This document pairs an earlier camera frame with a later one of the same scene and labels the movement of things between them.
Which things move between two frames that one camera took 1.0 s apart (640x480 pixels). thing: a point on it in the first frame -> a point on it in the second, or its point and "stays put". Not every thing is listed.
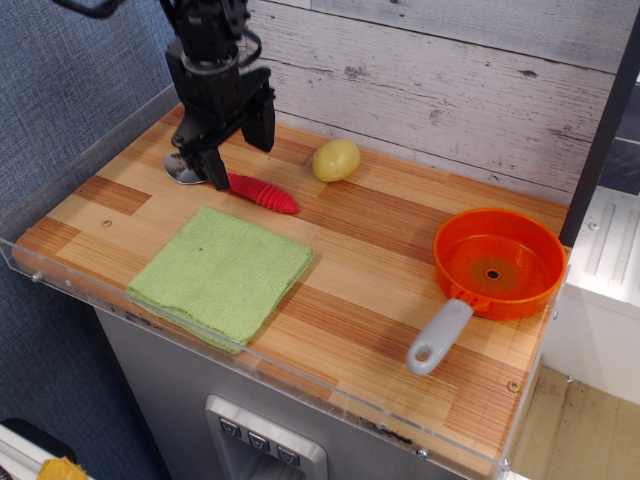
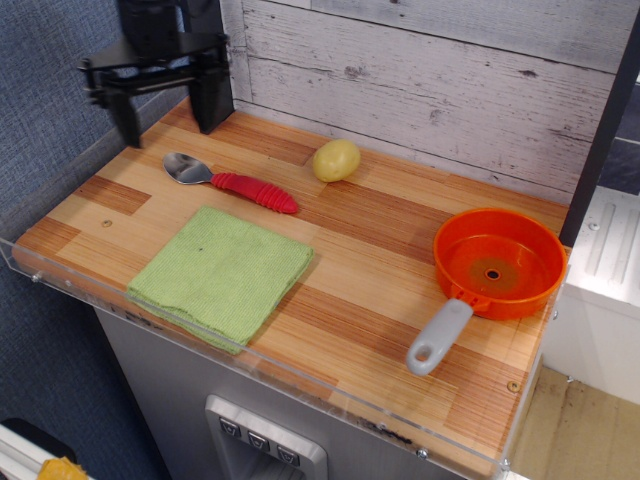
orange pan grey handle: x=503 y=264 stays put
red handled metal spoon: x=176 y=171 stays put
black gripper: x=212 y=101 -> x=168 y=42
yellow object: x=61 y=469 stays put
